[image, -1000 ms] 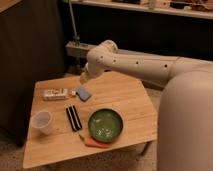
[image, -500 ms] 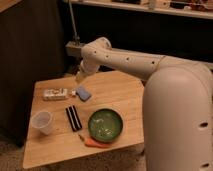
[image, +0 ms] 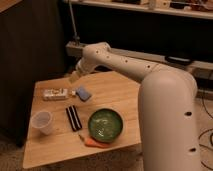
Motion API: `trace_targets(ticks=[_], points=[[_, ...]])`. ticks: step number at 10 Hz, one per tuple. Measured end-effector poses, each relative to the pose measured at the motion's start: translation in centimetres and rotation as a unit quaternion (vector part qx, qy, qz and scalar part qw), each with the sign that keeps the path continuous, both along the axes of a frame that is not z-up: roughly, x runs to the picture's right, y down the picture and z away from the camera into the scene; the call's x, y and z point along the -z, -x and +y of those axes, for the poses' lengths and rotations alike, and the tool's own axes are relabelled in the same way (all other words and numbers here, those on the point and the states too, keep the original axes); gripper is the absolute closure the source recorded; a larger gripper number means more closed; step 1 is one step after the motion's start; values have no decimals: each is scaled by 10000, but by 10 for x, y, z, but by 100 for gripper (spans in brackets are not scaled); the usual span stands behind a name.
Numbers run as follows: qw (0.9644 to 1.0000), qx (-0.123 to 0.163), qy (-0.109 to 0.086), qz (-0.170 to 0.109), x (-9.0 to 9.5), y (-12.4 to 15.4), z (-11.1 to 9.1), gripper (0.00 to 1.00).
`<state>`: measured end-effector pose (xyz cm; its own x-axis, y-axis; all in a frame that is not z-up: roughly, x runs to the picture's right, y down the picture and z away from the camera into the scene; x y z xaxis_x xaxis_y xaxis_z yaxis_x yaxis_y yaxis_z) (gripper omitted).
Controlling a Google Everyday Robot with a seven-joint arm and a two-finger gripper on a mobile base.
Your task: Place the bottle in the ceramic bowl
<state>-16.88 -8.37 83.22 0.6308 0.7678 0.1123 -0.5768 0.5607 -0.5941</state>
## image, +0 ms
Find translucent plastic cup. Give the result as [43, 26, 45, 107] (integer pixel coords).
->
[30, 111, 53, 135]

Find black striped rectangular object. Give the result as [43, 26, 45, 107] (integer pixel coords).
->
[66, 105, 82, 132]

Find orange carrot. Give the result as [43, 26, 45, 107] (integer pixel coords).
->
[79, 135, 109, 148]

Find wooden table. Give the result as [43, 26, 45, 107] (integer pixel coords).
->
[23, 72, 141, 169]

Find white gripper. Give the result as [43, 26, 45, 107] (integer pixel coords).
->
[69, 60, 89, 84]

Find metal pole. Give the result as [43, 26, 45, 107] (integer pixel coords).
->
[68, 0, 80, 45]

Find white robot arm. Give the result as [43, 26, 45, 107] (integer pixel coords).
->
[67, 42, 202, 171]

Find blue sponge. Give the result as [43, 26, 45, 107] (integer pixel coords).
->
[76, 86, 91, 101]

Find metal rail beam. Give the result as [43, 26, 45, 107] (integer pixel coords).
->
[66, 42, 213, 82]

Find clear plastic bottle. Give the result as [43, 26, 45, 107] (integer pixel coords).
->
[42, 88, 76, 101]

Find green ceramic bowl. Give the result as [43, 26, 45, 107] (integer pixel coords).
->
[88, 108, 123, 143]

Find black cables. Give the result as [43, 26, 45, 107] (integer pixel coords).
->
[196, 71, 213, 171]

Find wooden shelf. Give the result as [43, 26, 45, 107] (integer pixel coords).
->
[62, 0, 213, 20]

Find black handle clamp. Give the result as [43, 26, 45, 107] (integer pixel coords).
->
[164, 56, 193, 66]

